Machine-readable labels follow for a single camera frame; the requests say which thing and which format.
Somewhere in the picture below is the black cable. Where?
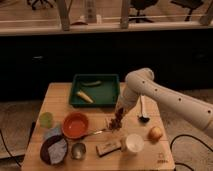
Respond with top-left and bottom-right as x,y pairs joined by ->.
169,133 -> 213,171

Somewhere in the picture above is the wooden table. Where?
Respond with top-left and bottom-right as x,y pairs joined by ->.
21,83 -> 175,171

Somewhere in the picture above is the green plastic tray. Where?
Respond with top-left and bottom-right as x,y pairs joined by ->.
69,74 -> 120,108

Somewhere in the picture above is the white cup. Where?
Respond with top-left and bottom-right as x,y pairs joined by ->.
121,134 -> 144,155

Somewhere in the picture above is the black office chair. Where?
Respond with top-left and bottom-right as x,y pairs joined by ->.
129,0 -> 158,23

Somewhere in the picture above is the dark grape bunch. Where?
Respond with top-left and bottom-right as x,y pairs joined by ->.
108,114 -> 123,131

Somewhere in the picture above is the green cucumber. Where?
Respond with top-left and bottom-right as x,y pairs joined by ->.
81,80 -> 102,87

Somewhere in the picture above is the grey blue cloth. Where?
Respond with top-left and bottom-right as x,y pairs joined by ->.
40,125 -> 68,165

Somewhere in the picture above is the orange bowl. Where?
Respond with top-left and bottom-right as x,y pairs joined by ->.
61,112 -> 89,139

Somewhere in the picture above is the green plastic cup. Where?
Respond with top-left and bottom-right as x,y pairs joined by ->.
39,112 -> 53,128

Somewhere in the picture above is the metal spoon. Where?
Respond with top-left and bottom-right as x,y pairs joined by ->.
79,129 -> 107,140

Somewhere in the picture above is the small metal cup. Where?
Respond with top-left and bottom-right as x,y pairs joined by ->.
71,143 -> 86,160

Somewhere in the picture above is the black spoon white handle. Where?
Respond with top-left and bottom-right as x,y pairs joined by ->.
139,96 -> 150,123

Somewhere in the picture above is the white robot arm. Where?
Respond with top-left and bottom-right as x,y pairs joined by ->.
115,68 -> 213,138

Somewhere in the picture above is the wooden block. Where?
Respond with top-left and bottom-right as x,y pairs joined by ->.
96,140 -> 121,157

